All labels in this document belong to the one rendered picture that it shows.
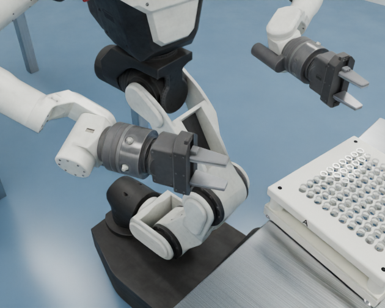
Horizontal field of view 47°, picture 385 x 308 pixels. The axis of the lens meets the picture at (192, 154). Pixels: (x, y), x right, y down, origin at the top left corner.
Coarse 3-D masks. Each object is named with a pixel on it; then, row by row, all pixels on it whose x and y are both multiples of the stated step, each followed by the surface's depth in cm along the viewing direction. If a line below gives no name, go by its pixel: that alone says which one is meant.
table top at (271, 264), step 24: (384, 120) 106; (384, 144) 99; (264, 240) 79; (288, 240) 79; (240, 264) 76; (264, 264) 76; (288, 264) 76; (312, 264) 76; (216, 288) 72; (240, 288) 72; (264, 288) 72; (288, 288) 72; (312, 288) 72; (336, 288) 72
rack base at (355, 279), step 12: (276, 216) 81; (288, 216) 80; (288, 228) 79; (300, 228) 78; (300, 240) 78; (312, 240) 76; (312, 252) 76; (324, 252) 74; (336, 252) 74; (324, 264) 75; (336, 264) 73; (348, 264) 72; (348, 276) 71; (360, 276) 71; (360, 288) 70; (372, 300) 69
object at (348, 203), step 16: (336, 176) 81; (352, 176) 81; (368, 176) 81; (384, 176) 80; (368, 192) 78; (384, 192) 78; (368, 208) 74; (384, 208) 74; (368, 224) 72; (384, 224) 72
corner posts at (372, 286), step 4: (272, 200) 80; (272, 204) 81; (276, 204) 80; (272, 208) 81; (276, 208) 81; (280, 208) 81; (368, 280) 69; (372, 280) 67; (368, 284) 69; (372, 284) 68; (376, 284) 67; (368, 288) 69; (372, 288) 68; (376, 288) 68; (380, 288) 67; (384, 288) 68; (372, 292) 68; (376, 292) 68; (380, 292) 68
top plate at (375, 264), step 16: (352, 144) 88; (368, 144) 88; (320, 160) 85; (336, 160) 85; (352, 160) 85; (384, 160) 85; (288, 176) 81; (304, 176) 81; (272, 192) 79; (288, 192) 78; (304, 192) 78; (320, 192) 79; (336, 192) 78; (352, 192) 78; (288, 208) 77; (304, 208) 75; (320, 208) 75; (352, 208) 75; (304, 224) 75; (320, 224) 73; (336, 224) 73; (336, 240) 70; (352, 240) 70; (352, 256) 68; (368, 256) 68; (384, 256) 68; (368, 272) 67; (384, 272) 66
